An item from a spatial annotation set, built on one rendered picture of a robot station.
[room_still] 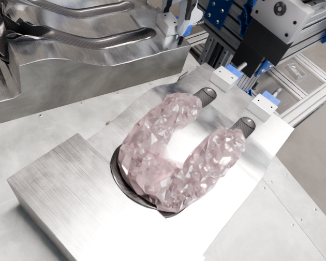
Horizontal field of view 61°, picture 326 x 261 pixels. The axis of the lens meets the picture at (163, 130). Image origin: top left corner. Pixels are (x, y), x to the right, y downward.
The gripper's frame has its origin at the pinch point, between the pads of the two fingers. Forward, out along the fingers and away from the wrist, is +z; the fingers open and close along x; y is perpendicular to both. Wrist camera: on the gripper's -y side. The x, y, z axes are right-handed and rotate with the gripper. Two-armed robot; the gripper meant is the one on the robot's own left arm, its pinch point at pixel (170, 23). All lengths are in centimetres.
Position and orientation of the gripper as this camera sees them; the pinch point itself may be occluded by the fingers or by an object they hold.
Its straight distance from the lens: 70.8
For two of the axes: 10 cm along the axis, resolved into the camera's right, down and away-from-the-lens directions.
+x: -5.1, -7.6, 4.0
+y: 8.4, -3.2, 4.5
